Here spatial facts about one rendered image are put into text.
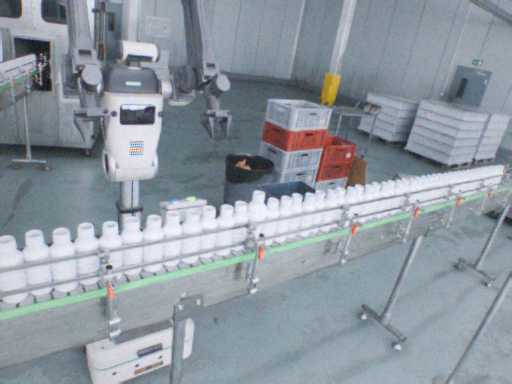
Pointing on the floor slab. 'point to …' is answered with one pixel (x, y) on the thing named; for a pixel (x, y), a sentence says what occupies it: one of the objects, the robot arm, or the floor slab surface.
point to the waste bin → (242, 183)
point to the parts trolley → (351, 121)
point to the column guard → (329, 89)
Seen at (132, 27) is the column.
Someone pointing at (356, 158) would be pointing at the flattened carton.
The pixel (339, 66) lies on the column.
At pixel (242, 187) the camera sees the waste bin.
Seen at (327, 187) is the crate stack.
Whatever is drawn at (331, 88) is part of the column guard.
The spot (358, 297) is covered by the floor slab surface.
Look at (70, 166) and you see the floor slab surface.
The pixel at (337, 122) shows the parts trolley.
